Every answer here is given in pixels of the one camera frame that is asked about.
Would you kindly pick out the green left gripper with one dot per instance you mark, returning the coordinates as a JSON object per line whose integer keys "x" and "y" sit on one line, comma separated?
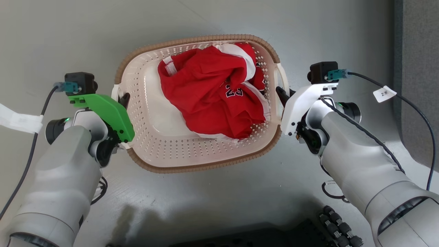
{"x": 109, "y": 113}

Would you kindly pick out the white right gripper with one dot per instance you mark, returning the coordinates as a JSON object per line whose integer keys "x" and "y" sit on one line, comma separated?
{"x": 298, "y": 104}

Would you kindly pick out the cream perforated laundry basket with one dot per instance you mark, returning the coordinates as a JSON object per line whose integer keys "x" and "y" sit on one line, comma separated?
{"x": 161, "y": 137}

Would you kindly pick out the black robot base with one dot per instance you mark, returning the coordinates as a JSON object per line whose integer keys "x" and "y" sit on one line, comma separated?
{"x": 247, "y": 236}

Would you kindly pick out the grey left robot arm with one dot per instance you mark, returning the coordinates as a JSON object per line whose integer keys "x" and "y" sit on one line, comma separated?
{"x": 58, "y": 178}

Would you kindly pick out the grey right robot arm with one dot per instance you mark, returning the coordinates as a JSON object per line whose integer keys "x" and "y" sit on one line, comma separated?
{"x": 360, "y": 161}

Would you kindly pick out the red basketball jersey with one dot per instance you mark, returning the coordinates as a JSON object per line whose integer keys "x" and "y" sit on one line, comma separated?
{"x": 205, "y": 89}

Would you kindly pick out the grey fabric sofa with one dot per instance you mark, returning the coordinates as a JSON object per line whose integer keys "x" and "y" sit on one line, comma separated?
{"x": 418, "y": 68}

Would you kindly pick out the black ribbed connector cluster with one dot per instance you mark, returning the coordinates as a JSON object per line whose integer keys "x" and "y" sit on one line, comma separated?
{"x": 339, "y": 228}

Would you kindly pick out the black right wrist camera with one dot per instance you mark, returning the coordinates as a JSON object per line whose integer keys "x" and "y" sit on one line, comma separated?
{"x": 320, "y": 71}

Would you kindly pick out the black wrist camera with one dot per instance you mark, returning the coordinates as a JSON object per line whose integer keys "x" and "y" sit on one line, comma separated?
{"x": 80, "y": 82}
{"x": 320, "y": 71}

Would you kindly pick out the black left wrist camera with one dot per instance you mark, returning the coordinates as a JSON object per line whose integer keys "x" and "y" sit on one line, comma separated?
{"x": 80, "y": 82}

